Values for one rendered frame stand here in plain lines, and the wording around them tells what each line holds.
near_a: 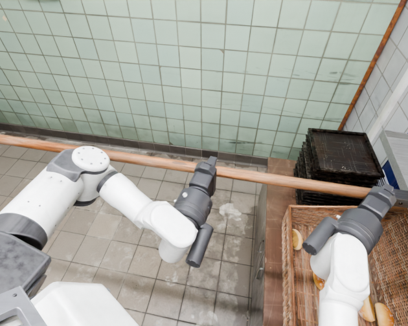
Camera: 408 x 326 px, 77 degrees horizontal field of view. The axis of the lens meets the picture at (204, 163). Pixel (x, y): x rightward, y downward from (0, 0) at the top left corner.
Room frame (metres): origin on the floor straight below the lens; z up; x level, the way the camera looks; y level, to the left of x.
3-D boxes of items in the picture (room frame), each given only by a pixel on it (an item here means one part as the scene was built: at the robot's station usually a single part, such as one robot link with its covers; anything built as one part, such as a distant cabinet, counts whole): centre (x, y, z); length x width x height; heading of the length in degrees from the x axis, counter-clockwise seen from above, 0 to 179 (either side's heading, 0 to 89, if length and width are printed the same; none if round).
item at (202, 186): (0.40, 0.02, 1.20); 0.12 x 0.10 x 0.13; 160
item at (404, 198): (0.39, -0.48, 1.20); 0.09 x 0.04 x 0.03; 79
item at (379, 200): (0.33, -0.39, 1.20); 0.12 x 0.10 x 0.13; 134
